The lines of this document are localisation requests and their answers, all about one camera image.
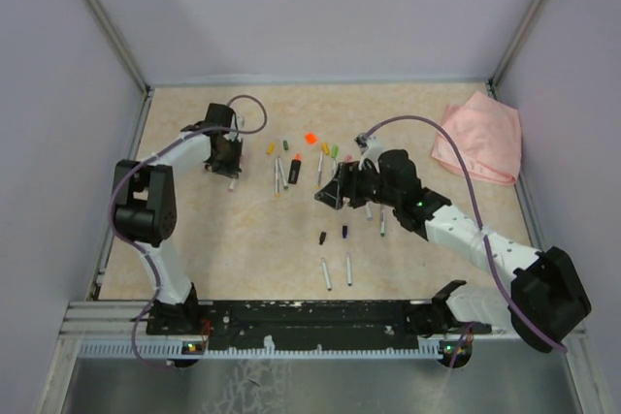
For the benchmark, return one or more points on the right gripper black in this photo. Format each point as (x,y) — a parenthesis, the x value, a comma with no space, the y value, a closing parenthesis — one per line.
(345,181)

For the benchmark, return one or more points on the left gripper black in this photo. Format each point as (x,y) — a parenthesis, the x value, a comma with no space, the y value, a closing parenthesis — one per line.
(230,169)

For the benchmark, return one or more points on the lime cap white marker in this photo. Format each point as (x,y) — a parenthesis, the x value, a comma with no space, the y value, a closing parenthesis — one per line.
(333,167)

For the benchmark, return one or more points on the yellow marker pen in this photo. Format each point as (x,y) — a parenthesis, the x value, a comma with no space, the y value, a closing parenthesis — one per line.
(319,171)

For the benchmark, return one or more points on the dark green cap marker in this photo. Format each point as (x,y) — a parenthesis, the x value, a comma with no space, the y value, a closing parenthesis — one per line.
(382,221)

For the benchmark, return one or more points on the black orange highlighter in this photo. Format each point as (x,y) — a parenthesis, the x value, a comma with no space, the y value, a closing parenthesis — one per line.
(294,169)

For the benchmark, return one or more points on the green cap white marker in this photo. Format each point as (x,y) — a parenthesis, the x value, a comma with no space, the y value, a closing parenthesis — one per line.
(282,174)

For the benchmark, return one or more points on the orange highlighter cap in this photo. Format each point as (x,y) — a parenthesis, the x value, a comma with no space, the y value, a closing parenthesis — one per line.
(311,138)

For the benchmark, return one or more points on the small blue cap marker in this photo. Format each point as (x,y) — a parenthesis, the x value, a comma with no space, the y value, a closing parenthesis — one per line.
(348,268)

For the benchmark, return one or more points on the black cap white marker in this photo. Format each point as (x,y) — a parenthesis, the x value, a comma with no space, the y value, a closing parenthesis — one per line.
(326,274)

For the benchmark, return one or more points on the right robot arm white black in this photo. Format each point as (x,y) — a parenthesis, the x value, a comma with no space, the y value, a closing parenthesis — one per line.
(536,293)

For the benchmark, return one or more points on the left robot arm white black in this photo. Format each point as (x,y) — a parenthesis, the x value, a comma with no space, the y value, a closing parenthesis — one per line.
(145,212)

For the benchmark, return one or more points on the pink cloth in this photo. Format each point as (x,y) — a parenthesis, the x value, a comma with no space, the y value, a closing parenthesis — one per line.
(488,135)

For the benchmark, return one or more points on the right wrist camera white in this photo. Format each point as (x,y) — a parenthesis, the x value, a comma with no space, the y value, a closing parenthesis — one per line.
(370,149)

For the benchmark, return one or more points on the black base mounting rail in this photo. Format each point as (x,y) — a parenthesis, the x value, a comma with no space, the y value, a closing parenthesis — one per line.
(305,325)

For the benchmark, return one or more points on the grey slotted cable duct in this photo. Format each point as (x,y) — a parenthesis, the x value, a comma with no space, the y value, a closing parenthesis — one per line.
(181,350)

